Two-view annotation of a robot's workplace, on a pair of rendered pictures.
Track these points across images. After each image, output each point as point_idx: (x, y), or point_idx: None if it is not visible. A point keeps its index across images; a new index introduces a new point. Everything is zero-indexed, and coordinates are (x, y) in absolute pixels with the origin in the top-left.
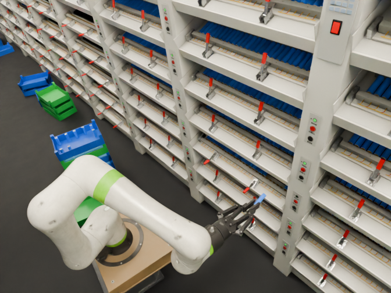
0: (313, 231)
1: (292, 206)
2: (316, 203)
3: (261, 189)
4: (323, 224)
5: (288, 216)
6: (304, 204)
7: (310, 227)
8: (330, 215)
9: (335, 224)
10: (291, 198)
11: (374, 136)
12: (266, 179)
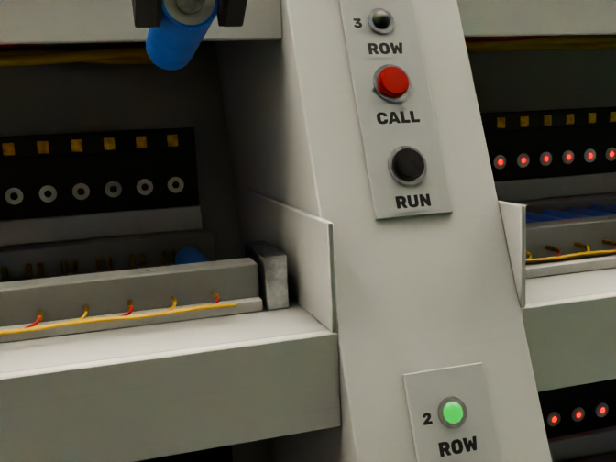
0: (611, 294)
1: (389, 162)
2: (494, 6)
3: (16, 357)
4: (577, 271)
5: (406, 348)
6: (451, 58)
7: (572, 295)
8: (537, 222)
9: (599, 237)
10: (355, 82)
11: None
12: (13, 282)
